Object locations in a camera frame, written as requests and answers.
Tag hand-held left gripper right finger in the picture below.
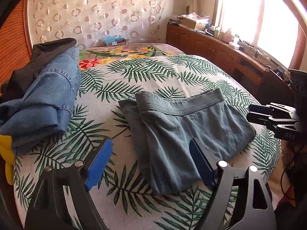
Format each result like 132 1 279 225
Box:
189 138 276 230

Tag wooden cabinet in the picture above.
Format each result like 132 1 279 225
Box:
166 23 271 94

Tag grey-green pants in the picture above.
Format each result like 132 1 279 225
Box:
118 87 257 195

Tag floral blanket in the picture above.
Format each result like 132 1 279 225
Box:
78 43 185 71

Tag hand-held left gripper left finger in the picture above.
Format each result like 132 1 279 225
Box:
24 138 114 230

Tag blue denim jeans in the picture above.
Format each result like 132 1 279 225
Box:
0 46 82 156

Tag window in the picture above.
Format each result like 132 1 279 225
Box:
216 0 303 69

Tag orange slatted wooden panel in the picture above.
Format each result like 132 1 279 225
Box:
0 0 33 87

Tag black garment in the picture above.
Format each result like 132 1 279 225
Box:
0 38 77 97

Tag dark wooden chair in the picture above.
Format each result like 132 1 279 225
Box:
258 67 295 106

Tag cardboard box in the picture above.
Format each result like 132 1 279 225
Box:
181 17 207 30

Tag black cable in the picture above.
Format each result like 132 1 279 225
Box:
280 165 298 202

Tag yellow cloth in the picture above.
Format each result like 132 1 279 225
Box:
0 134 18 185

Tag circle-print sheer curtain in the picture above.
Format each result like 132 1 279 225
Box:
27 0 167 51

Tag small box with blue cloth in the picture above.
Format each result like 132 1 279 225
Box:
103 35 124 45

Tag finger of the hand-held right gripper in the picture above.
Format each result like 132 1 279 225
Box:
249 103 299 119
247 113 301 132

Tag leaf-print bed sheet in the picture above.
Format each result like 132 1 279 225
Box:
13 54 281 230

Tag person's right hand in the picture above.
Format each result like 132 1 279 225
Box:
281 141 297 171

